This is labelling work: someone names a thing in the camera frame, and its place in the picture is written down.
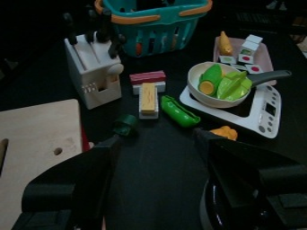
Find pink plastic tray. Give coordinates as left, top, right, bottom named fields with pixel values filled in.
left=212, top=36, right=278, bottom=88

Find red striped toy bacon block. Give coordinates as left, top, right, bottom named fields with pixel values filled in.
left=128, top=70, right=168, bottom=95

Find green toy pea pod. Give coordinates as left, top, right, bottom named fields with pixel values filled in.
left=159, top=94, right=203, bottom=129

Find white cube pale picture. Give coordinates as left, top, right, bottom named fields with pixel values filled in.
left=230, top=63, right=249, bottom=73

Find green toy lettuce leaf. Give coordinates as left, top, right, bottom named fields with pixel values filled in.
left=215, top=70, right=254, bottom=102

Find yellow toy corn cob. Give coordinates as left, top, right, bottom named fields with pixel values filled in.
left=218, top=30, right=235, bottom=58

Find white toy knife block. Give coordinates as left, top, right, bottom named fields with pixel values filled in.
left=64, top=33, right=124, bottom=111

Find dark green toy vegetable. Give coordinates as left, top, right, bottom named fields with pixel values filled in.
left=112, top=113, right=139, bottom=138

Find grey kitchen scale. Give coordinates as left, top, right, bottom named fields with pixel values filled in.
left=178, top=83, right=283, bottom=140

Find white cube green picture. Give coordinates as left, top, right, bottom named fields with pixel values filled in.
left=219, top=55, right=239, bottom=65

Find white cube red picture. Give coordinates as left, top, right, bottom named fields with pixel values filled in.
left=238, top=53, right=255, bottom=65
left=243, top=63, right=266, bottom=75

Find toy corn in green husk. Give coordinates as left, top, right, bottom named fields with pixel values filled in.
left=196, top=63, right=226, bottom=97

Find teal basket orange handles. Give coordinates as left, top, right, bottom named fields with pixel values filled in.
left=94, top=0, right=214, bottom=58

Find red drawer box wooden top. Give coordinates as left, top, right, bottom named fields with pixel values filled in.
left=0, top=98, right=91, bottom=230

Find white toy milk carton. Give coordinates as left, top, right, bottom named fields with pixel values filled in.
left=238, top=33, right=266, bottom=58

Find black handled toy knife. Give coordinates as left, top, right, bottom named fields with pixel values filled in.
left=63, top=12, right=80, bottom=47
left=98, top=8, right=114, bottom=43
left=86, top=8, right=100, bottom=43
left=107, top=33, right=126, bottom=59

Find orange yellow toy pumpkin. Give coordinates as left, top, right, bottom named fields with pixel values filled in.
left=208, top=125, right=241, bottom=142

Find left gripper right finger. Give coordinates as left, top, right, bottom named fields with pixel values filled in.
left=194, top=128, right=307, bottom=230

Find cream toy eggshell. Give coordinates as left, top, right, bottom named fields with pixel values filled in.
left=104, top=62, right=126, bottom=77

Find white pan grey handle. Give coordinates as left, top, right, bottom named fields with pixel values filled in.
left=186, top=60, right=294, bottom=110

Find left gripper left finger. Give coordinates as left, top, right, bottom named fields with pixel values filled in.
left=11, top=135, right=124, bottom=230

